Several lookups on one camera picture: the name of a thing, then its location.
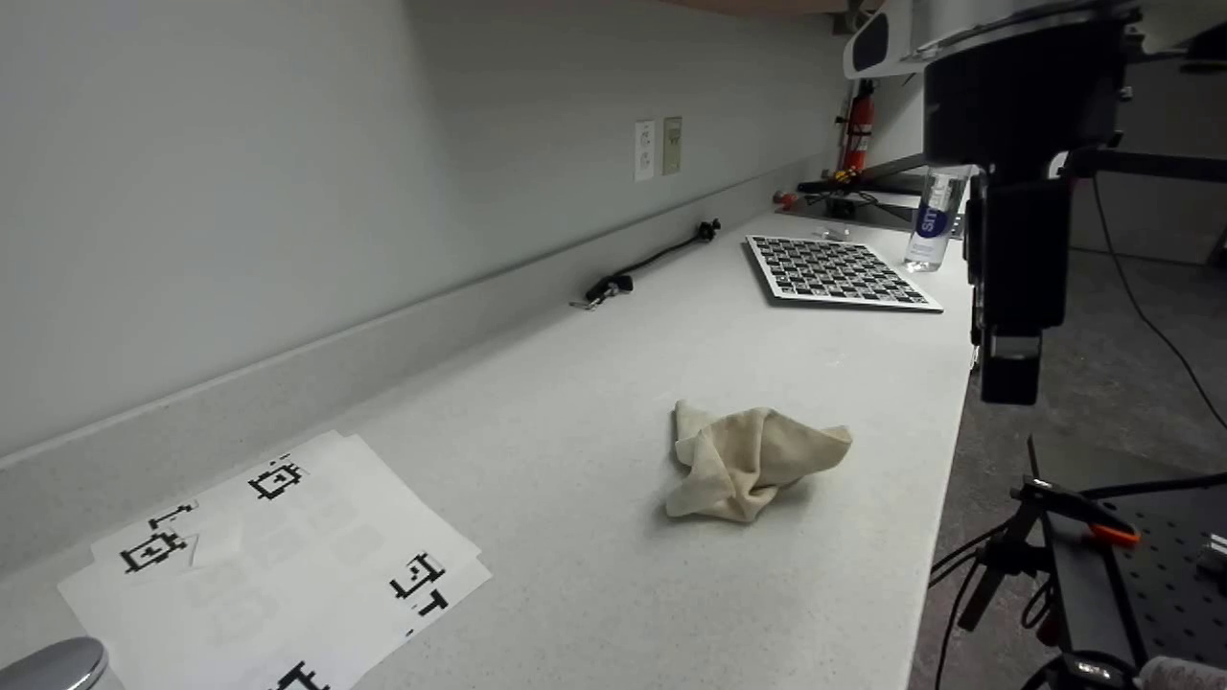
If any checkerboard calibration board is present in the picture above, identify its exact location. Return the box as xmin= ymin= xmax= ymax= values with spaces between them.
xmin=748 ymin=235 xmax=938 ymax=315

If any red clamp tool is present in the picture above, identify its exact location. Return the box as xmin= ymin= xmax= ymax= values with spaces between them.
xmin=839 ymin=79 xmax=874 ymax=176

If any white paper sheet with markers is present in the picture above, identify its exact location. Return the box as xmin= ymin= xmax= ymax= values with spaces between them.
xmin=61 ymin=433 xmax=490 ymax=690

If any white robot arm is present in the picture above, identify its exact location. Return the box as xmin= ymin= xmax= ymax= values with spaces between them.
xmin=843 ymin=0 xmax=1227 ymax=405

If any black tripod with cables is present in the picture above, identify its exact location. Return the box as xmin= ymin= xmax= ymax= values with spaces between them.
xmin=926 ymin=446 xmax=1227 ymax=690

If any cream cloth towel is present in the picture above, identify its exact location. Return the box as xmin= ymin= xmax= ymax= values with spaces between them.
xmin=664 ymin=402 xmax=856 ymax=526

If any white wall outlet plate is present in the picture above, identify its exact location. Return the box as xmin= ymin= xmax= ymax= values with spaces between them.
xmin=631 ymin=120 xmax=658 ymax=184

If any clear plastic water bottle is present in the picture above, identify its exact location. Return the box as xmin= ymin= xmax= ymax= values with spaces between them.
xmin=903 ymin=172 xmax=958 ymax=271

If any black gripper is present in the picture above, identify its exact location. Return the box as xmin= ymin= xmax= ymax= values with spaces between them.
xmin=924 ymin=24 xmax=1123 ymax=405

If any beige wall switch plate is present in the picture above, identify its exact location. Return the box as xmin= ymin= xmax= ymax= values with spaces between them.
xmin=658 ymin=113 xmax=681 ymax=176

